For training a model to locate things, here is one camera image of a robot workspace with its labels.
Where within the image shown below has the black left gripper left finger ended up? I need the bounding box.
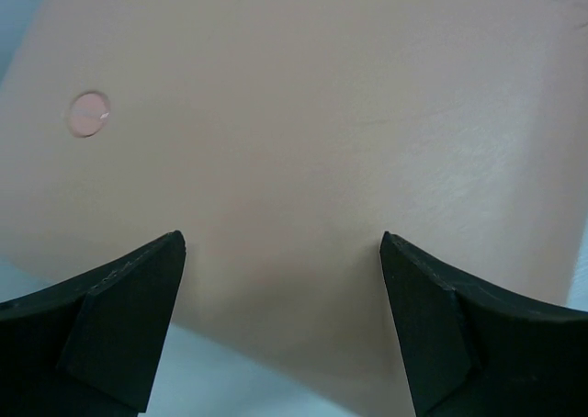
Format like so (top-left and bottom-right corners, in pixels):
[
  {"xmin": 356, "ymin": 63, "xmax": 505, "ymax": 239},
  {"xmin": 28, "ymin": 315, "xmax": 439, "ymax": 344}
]
[{"xmin": 1, "ymin": 231, "xmax": 187, "ymax": 416}]

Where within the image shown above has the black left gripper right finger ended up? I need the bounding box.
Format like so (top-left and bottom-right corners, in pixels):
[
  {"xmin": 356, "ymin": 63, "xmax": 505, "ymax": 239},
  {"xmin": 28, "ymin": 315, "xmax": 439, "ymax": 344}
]
[{"xmin": 379, "ymin": 233, "xmax": 587, "ymax": 416}]

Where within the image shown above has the pink suitcase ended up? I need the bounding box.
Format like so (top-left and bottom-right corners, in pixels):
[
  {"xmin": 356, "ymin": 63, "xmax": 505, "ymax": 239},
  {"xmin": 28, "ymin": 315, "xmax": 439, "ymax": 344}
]
[{"xmin": 1, "ymin": 0, "xmax": 587, "ymax": 416}]

